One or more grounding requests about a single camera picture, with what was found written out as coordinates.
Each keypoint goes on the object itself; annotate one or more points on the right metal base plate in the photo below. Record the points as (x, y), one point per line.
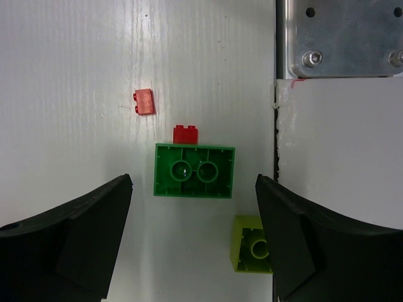
(343, 38)

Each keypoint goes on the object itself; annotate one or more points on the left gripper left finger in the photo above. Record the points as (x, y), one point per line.
(67, 253)

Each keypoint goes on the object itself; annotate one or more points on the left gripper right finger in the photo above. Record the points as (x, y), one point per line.
(318, 254)

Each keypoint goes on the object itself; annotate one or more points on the tiny red stud lego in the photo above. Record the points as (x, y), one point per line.
(144, 102)

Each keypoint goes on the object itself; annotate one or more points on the green lego brick with red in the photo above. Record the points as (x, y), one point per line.
(193, 171)

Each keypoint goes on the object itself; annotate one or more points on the lime lego brick front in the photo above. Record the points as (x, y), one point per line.
(248, 249)

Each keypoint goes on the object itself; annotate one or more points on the small red lego brick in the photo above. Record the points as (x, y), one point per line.
(185, 134)

